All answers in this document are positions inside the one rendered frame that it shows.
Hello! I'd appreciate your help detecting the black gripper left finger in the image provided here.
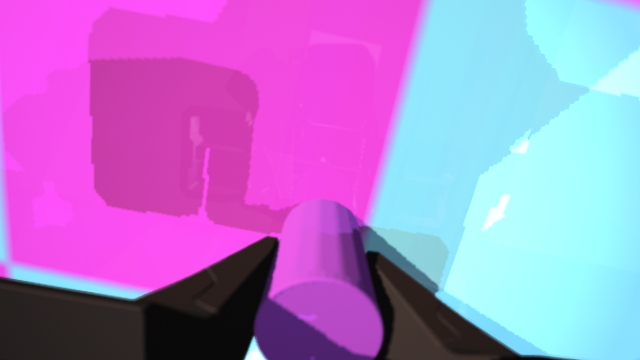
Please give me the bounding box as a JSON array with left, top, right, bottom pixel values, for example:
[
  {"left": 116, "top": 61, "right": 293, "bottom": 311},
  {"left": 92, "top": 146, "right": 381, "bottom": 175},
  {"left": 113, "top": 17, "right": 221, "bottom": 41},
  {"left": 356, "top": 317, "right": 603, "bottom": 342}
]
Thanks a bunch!
[{"left": 0, "top": 236, "right": 278, "bottom": 360}]

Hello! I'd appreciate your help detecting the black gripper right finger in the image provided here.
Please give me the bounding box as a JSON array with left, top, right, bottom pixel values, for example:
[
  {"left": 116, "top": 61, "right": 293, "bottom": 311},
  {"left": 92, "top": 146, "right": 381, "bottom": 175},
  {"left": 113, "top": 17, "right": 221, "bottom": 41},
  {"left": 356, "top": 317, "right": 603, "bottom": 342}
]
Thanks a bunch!
[{"left": 366, "top": 251, "right": 579, "bottom": 360}]

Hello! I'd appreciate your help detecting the purple cylinder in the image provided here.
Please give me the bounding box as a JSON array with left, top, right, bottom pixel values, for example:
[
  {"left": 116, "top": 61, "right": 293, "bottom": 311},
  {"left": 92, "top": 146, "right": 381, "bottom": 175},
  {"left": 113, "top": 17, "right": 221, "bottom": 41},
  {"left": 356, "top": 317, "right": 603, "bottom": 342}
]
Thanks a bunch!
[{"left": 254, "top": 198, "right": 384, "bottom": 360}]

